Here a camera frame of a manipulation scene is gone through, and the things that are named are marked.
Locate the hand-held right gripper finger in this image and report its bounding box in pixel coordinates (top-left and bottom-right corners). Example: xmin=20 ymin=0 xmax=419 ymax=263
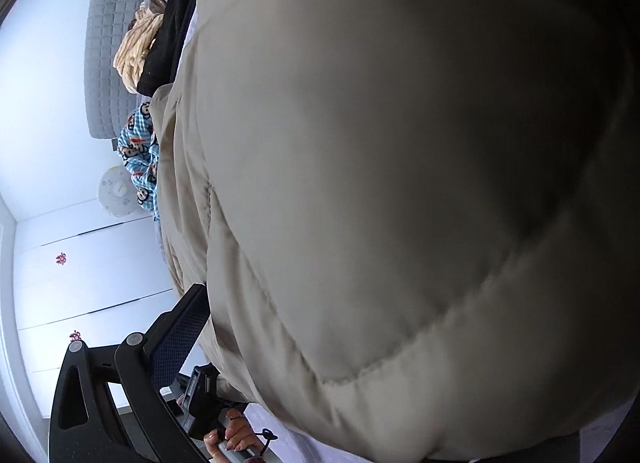
xmin=48 ymin=283 xmax=216 ymax=463

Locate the beige puffer jacket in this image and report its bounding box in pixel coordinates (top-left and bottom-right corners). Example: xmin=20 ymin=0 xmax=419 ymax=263
xmin=152 ymin=0 xmax=640 ymax=463

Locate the person's left hand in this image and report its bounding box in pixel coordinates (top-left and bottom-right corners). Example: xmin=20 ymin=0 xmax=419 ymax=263
xmin=202 ymin=409 xmax=260 ymax=463

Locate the white wardrobe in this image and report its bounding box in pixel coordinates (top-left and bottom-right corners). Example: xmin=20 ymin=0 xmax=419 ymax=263
xmin=0 ymin=193 xmax=211 ymax=444

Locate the white spotted plush pillow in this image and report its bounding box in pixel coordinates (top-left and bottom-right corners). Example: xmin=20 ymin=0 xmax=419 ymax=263
xmin=97 ymin=166 xmax=138 ymax=218

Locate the blue monkey print pajamas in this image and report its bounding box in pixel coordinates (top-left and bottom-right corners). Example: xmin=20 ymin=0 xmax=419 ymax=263
xmin=117 ymin=98 xmax=163 ymax=224

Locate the beige striped garment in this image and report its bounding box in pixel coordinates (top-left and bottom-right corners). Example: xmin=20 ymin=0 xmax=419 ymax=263
xmin=112 ymin=0 xmax=168 ymax=94

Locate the grey quilted headboard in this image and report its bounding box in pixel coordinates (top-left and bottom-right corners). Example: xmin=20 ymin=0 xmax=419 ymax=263
xmin=82 ymin=0 xmax=151 ymax=139

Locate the black folded garment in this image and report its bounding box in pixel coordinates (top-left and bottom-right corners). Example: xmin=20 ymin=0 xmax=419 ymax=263
xmin=136 ymin=0 xmax=216 ymax=99

